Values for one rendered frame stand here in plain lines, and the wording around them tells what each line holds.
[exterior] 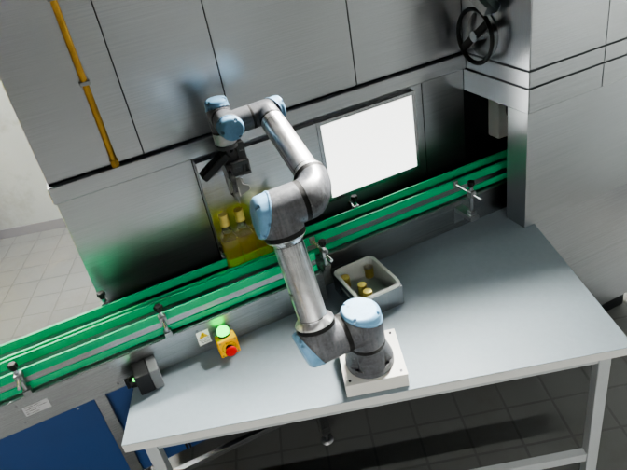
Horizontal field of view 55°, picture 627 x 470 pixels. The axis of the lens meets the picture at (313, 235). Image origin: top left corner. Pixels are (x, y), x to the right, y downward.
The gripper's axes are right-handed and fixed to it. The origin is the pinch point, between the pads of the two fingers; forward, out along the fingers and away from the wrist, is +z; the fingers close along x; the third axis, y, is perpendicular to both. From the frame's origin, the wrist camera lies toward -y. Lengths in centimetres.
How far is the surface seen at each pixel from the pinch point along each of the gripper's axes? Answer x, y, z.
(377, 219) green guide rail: -4, 51, 28
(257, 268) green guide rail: -6.3, 0.3, 26.6
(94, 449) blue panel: -14, -75, 68
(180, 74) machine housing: 15.3, -3.6, -41.4
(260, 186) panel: 12.1, 13.0, 5.4
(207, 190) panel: 12.1, -6.4, -0.1
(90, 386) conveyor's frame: -16, -66, 39
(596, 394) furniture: -85, 83, 69
